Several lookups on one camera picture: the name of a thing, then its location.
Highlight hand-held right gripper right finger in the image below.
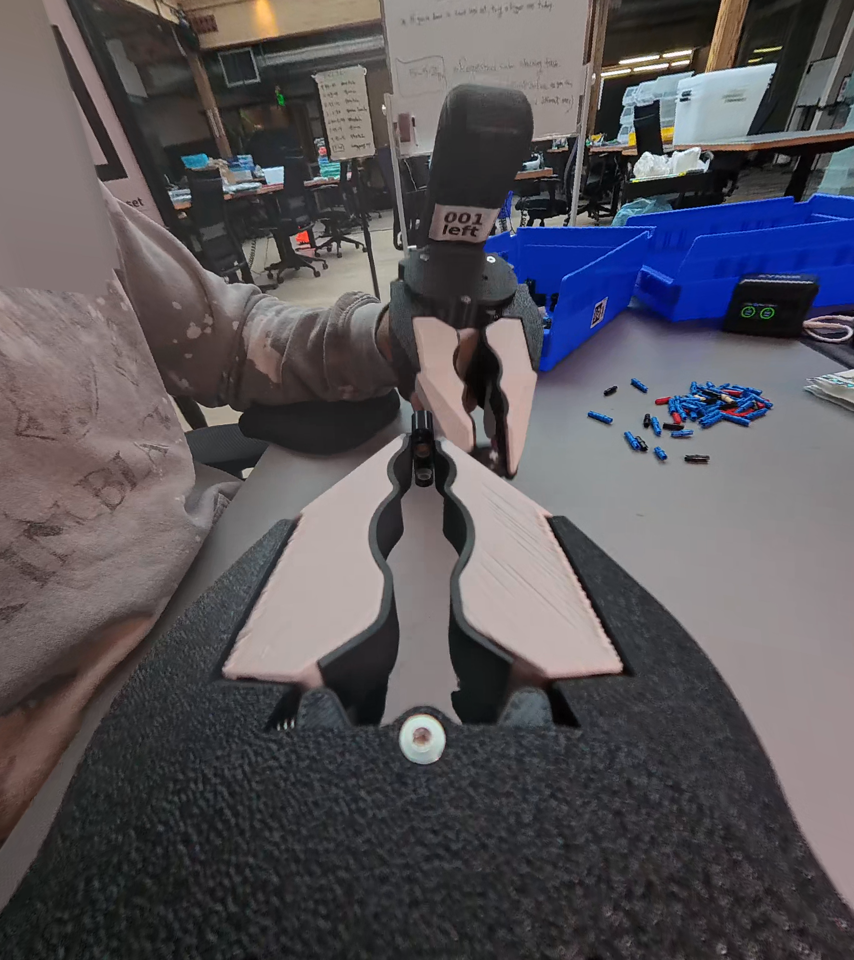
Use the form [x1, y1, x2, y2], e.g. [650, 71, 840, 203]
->
[436, 438, 624, 684]

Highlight white storage boxes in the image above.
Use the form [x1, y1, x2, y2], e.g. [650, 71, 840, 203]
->
[678, 63, 777, 144]

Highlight person's left forearm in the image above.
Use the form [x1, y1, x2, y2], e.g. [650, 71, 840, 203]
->
[108, 187, 399, 410]

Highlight white plastic bag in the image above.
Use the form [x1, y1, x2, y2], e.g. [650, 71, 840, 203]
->
[633, 147, 713, 181]

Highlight teal plastic bag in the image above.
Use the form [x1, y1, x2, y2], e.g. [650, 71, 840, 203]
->
[610, 196, 675, 228]

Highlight paper flip chart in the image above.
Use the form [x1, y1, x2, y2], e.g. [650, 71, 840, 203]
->
[313, 66, 377, 161]

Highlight white cable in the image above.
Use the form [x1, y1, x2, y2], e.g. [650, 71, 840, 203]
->
[802, 313, 854, 345]

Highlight person's grey sweatshirt torso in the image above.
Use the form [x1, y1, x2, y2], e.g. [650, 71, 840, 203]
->
[0, 180, 248, 856]

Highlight wooden office table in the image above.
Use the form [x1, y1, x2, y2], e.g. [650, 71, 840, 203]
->
[599, 126, 854, 204]

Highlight blue plastic bin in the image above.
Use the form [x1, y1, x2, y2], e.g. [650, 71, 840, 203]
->
[635, 212, 854, 324]
[625, 193, 854, 235]

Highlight black office chair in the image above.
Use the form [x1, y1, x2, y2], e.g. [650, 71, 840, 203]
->
[187, 168, 257, 285]
[265, 150, 329, 282]
[318, 161, 368, 258]
[517, 150, 623, 226]

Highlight pile of small toy pins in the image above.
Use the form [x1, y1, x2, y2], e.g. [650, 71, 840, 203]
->
[588, 377, 774, 466]

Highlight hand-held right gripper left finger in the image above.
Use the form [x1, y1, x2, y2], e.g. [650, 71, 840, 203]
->
[223, 433, 409, 688]

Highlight black device with green display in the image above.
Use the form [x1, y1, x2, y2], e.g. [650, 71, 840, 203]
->
[721, 273, 820, 339]

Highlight black toy connector assembly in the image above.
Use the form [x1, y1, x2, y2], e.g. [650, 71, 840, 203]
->
[409, 410, 436, 489]

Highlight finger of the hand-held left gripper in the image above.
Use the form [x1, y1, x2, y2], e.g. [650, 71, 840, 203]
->
[485, 318, 540, 478]
[412, 316, 480, 451]

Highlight blue bin with square tag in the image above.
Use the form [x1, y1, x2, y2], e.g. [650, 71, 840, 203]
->
[485, 227, 654, 374]

